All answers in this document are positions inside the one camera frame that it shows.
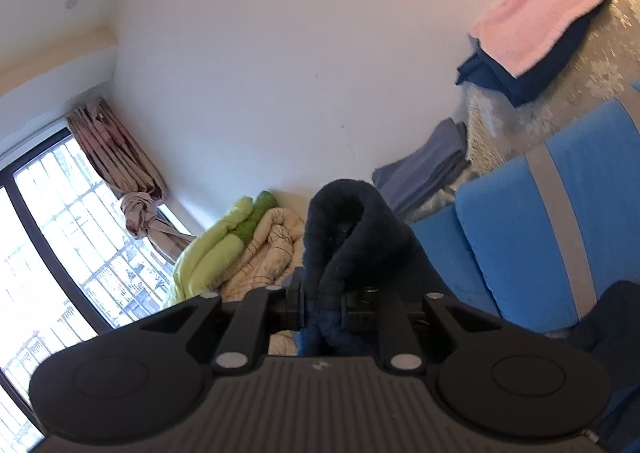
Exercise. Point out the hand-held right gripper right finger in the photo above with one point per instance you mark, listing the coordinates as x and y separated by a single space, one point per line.
360 319

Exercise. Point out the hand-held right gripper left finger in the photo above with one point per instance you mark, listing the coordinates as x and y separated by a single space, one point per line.
301 305

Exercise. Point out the blue fleece jacket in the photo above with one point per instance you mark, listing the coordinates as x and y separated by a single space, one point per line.
350 233

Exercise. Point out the beige quilt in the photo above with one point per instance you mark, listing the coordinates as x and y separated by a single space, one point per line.
270 253

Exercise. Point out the blue grey-striped cushion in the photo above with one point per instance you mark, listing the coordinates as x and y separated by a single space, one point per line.
440 258
510 233

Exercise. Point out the green quilt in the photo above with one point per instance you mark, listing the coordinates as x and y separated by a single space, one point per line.
215 253

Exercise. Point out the grey folded cloth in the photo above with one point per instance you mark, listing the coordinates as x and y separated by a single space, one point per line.
425 168

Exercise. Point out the pink patterned curtain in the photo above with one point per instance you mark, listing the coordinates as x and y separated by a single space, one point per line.
125 163

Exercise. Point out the barred window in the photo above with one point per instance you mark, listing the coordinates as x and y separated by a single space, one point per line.
60 243

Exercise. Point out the navy folded cloth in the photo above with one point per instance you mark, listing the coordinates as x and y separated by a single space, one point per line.
550 68

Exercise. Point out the pink towel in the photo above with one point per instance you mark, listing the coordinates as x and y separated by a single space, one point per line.
540 18

